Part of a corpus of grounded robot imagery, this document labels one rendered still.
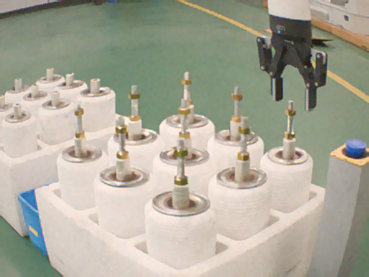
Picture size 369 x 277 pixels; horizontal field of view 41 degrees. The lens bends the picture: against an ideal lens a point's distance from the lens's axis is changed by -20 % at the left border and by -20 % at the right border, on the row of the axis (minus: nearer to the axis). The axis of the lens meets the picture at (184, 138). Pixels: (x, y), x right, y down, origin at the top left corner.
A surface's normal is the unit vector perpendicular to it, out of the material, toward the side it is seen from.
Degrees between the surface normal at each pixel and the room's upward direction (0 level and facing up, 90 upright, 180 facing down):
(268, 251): 90
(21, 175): 90
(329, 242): 90
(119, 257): 90
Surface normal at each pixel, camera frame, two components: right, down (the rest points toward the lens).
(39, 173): 0.70, 0.24
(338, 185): -0.73, 0.23
